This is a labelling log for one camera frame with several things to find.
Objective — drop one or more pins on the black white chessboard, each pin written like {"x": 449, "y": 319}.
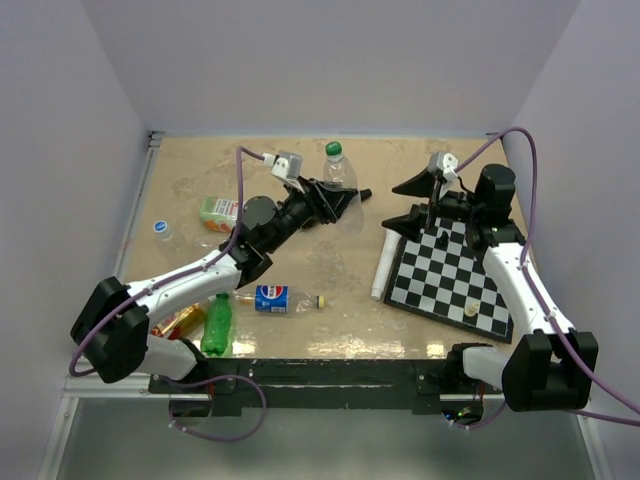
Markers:
{"x": 439, "y": 283}

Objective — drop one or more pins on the clear bottle blue cap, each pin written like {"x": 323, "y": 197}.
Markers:
{"x": 170, "y": 241}

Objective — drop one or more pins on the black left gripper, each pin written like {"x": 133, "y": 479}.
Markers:
{"x": 323, "y": 202}

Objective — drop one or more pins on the cream chess piece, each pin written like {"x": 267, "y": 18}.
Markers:
{"x": 472, "y": 309}

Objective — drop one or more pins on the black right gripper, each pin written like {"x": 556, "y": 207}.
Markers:
{"x": 409, "y": 225}

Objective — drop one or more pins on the Pepsi bottle blue label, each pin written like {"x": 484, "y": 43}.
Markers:
{"x": 279, "y": 299}

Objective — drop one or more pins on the aluminium table frame rail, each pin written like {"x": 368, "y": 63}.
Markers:
{"x": 71, "y": 394}

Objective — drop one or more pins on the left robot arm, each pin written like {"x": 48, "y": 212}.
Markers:
{"x": 113, "y": 331}

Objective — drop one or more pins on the black microphone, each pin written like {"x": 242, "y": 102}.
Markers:
{"x": 366, "y": 194}

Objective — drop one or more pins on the black chess piece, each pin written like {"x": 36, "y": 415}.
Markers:
{"x": 442, "y": 241}

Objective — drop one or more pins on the clear bottle green label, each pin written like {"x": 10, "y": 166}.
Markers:
{"x": 218, "y": 214}

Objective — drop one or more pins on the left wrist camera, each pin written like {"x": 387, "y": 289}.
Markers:
{"x": 286, "y": 168}

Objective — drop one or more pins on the green plastic bottle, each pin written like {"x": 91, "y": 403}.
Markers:
{"x": 216, "y": 338}

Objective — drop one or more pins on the clear plastic bottle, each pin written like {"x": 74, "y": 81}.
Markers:
{"x": 340, "y": 177}

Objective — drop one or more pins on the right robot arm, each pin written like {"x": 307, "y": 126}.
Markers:
{"x": 551, "y": 365}

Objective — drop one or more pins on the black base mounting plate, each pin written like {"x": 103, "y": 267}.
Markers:
{"x": 227, "y": 386}

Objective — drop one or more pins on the white microphone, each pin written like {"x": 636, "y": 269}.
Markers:
{"x": 385, "y": 264}

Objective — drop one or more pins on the green bottle cap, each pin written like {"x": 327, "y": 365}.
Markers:
{"x": 333, "y": 149}

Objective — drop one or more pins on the red gold snack packet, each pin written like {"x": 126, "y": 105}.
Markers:
{"x": 181, "y": 324}

